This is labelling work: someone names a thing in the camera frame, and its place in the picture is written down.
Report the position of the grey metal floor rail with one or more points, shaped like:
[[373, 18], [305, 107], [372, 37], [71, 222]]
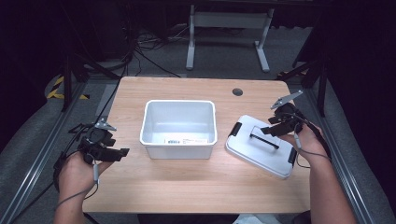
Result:
[[37, 155], [348, 155]]

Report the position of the white plastic storage box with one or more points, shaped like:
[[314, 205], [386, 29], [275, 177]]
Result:
[[179, 129]]

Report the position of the yellow black hazard tape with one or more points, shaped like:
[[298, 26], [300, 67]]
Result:
[[56, 91]]

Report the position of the person's left hand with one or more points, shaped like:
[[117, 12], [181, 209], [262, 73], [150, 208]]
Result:
[[74, 174]]

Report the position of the grey metal desk frame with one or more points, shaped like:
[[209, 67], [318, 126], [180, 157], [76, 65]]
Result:
[[229, 20]]

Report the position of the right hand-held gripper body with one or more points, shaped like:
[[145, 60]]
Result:
[[288, 116]]

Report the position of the person's right hand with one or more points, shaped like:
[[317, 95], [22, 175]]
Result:
[[308, 146]]

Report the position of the black tripod stand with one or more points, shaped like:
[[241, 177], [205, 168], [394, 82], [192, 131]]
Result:
[[70, 77], [314, 77]]

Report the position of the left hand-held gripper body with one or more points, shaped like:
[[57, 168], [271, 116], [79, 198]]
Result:
[[95, 141]]

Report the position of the round grey table grommet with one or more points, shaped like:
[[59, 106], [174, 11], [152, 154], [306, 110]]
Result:
[[237, 91]]

